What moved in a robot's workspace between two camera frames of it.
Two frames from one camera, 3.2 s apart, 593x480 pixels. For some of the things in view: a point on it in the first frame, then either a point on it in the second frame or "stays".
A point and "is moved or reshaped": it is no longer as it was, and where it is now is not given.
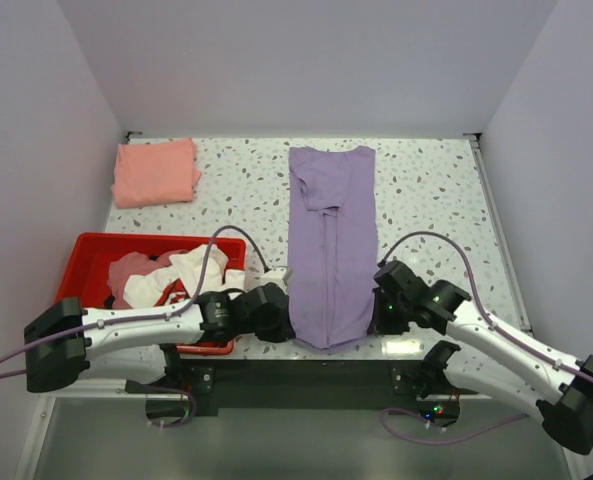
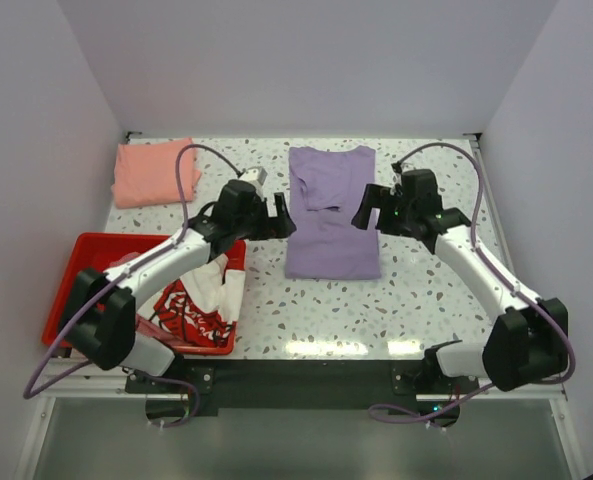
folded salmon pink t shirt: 154,172 stays
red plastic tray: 87,272 stays
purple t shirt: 332,242 is moved or reshaped
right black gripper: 379,325 to 375,197
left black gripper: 281,332 to 273,227
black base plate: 210,386 stays
